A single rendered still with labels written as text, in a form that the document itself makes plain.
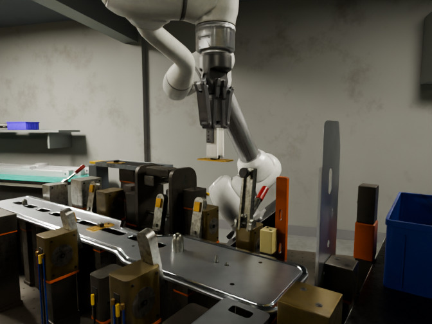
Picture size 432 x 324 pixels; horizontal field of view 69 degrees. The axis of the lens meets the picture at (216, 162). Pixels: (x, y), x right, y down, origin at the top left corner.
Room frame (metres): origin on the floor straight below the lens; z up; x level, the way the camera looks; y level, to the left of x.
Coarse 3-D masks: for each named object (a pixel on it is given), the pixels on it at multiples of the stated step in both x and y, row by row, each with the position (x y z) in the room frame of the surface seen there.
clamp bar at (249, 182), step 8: (240, 168) 0.85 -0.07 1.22; (248, 168) 0.87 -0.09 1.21; (256, 168) 0.87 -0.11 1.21; (240, 176) 0.84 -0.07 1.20; (248, 176) 0.87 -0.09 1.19; (248, 184) 0.86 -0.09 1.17; (240, 192) 0.86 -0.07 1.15; (248, 192) 0.86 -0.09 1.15; (240, 200) 0.86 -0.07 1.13; (248, 200) 0.86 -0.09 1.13; (240, 208) 0.85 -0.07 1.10; (248, 208) 0.84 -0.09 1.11; (240, 216) 0.85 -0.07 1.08; (248, 216) 0.84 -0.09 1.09; (240, 224) 0.85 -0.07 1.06; (248, 224) 0.83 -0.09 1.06
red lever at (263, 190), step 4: (264, 188) 0.94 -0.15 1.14; (268, 188) 0.94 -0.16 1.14; (260, 192) 0.92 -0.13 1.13; (264, 192) 0.93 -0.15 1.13; (256, 196) 0.92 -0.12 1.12; (260, 196) 0.91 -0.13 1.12; (264, 196) 0.92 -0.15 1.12; (256, 200) 0.91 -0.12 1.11; (260, 200) 0.91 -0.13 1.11; (256, 204) 0.89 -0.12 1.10; (256, 208) 0.89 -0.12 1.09; (244, 220) 0.85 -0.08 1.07; (244, 224) 0.84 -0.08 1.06
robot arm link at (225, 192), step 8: (224, 176) 1.51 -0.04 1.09; (216, 184) 1.47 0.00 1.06; (224, 184) 1.46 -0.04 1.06; (232, 184) 1.47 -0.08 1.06; (240, 184) 1.47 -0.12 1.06; (216, 192) 1.46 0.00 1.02; (224, 192) 1.44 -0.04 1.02; (232, 192) 1.45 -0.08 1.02; (216, 200) 1.46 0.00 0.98; (224, 200) 1.44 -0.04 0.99; (232, 200) 1.43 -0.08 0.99; (224, 208) 1.44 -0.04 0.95; (232, 208) 1.43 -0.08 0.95; (224, 216) 1.45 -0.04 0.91; (232, 216) 1.43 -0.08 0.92; (232, 224) 1.44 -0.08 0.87
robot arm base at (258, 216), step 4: (264, 208) 1.54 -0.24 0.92; (256, 212) 1.45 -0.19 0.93; (260, 212) 1.47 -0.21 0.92; (264, 212) 1.51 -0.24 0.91; (244, 216) 1.43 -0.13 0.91; (256, 216) 1.42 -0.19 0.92; (260, 216) 1.39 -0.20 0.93; (256, 220) 1.39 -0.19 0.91; (232, 228) 1.47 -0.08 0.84; (232, 232) 1.49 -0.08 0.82; (228, 236) 1.50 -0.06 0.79; (232, 236) 1.49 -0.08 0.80
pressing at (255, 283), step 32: (96, 224) 1.04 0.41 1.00; (128, 256) 0.77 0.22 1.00; (160, 256) 0.77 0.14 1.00; (192, 256) 0.77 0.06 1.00; (224, 256) 0.77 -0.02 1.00; (256, 256) 0.77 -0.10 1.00; (192, 288) 0.63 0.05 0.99; (224, 288) 0.61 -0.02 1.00; (256, 288) 0.61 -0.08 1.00; (288, 288) 0.62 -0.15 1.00
